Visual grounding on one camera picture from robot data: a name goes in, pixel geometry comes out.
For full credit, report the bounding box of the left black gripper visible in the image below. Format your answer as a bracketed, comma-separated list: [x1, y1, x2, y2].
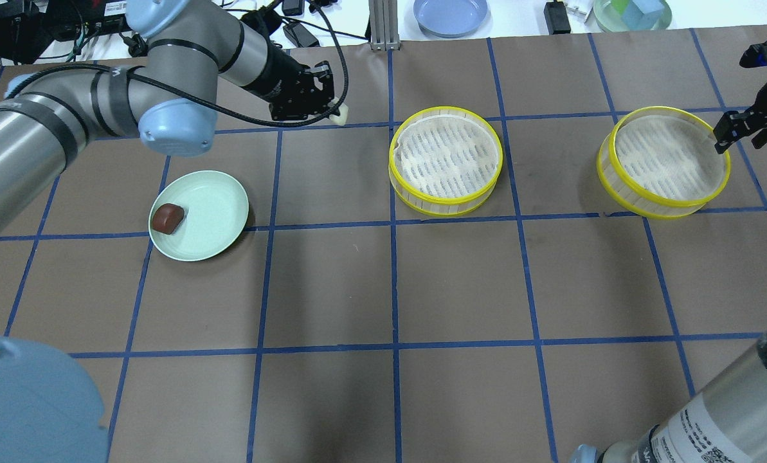
[269, 61, 350, 124]

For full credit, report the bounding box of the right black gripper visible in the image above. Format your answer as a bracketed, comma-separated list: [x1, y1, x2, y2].
[713, 82, 767, 154]

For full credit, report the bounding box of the white bun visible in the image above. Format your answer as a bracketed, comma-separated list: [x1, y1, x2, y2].
[329, 104, 350, 126]

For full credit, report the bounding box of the yellow steamer basket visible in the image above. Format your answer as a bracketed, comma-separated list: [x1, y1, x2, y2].
[387, 106, 504, 219]
[595, 106, 731, 220]

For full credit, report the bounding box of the brown bun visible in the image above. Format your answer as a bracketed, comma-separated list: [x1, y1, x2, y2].
[149, 203, 186, 235]

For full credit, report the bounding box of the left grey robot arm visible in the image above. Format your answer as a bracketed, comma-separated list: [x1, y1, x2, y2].
[0, 1, 348, 234]

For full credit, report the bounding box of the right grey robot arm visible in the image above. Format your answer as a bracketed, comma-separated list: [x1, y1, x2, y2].
[570, 83, 767, 462]

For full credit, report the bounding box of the blue plate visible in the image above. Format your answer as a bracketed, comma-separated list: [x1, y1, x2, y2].
[412, 1, 490, 38]

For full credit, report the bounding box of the glass bowl with sponges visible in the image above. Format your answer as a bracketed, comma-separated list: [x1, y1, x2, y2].
[593, 1, 673, 32]

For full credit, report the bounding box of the light green plate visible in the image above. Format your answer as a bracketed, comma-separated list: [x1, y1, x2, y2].
[148, 170, 250, 262]

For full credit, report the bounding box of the black power adapter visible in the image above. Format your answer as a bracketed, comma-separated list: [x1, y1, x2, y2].
[544, 1, 572, 35]

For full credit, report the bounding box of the aluminium frame post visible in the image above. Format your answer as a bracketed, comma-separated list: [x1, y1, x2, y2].
[368, 0, 402, 51]

